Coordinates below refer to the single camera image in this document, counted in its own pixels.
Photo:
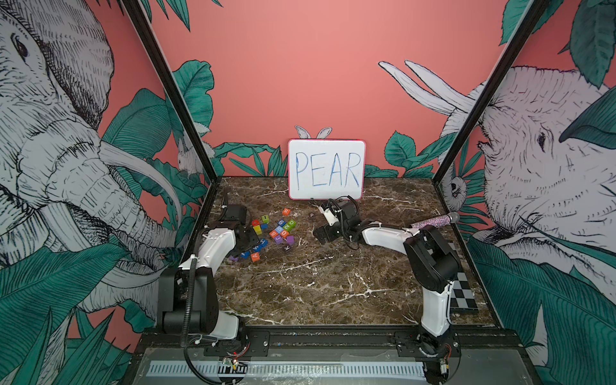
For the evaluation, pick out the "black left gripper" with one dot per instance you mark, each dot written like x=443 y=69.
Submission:
x=253 y=239

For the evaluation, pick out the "white perforated strip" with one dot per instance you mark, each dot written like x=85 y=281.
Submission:
x=271 y=369

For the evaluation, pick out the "pink framed whiteboard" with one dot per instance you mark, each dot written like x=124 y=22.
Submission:
x=324 y=169

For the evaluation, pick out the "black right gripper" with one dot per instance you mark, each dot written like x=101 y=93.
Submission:
x=326 y=228

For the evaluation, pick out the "black front frame rail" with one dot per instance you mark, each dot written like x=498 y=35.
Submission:
x=405 y=340

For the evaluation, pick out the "black white checkerboard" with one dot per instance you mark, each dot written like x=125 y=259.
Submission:
x=463 y=298

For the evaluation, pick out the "glittery purple microphone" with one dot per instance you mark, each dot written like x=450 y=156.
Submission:
x=438 y=222

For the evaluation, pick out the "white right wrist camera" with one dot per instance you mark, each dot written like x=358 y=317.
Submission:
x=330 y=216

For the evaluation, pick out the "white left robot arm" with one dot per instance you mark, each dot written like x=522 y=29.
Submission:
x=188 y=303

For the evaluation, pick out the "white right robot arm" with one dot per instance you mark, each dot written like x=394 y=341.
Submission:
x=435 y=264

